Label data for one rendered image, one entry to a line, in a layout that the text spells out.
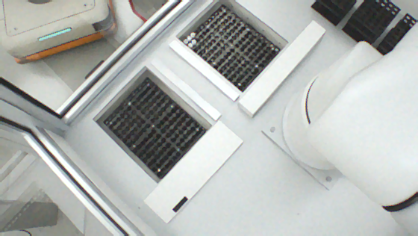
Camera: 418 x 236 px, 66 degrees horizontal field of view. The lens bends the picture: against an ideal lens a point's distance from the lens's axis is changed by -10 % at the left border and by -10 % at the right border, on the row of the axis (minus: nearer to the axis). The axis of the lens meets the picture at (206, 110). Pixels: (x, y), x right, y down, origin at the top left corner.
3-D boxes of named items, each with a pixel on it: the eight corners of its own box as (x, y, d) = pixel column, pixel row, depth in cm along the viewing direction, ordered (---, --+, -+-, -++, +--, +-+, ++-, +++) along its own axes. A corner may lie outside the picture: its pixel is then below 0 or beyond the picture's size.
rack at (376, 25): (341, 29, 96) (351, 14, 87) (361, 5, 98) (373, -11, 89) (366, 50, 94) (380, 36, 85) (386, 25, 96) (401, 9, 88)
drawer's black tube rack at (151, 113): (109, 127, 100) (102, 122, 94) (151, 84, 103) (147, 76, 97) (163, 180, 96) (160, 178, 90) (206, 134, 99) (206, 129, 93)
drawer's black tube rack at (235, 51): (183, 51, 106) (181, 42, 100) (222, 15, 109) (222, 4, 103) (239, 99, 102) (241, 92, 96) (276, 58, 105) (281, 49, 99)
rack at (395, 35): (372, 53, 94) (386, 39, 85) (391, 28, 96) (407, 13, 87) (397, 75, 92) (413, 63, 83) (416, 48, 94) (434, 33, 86)
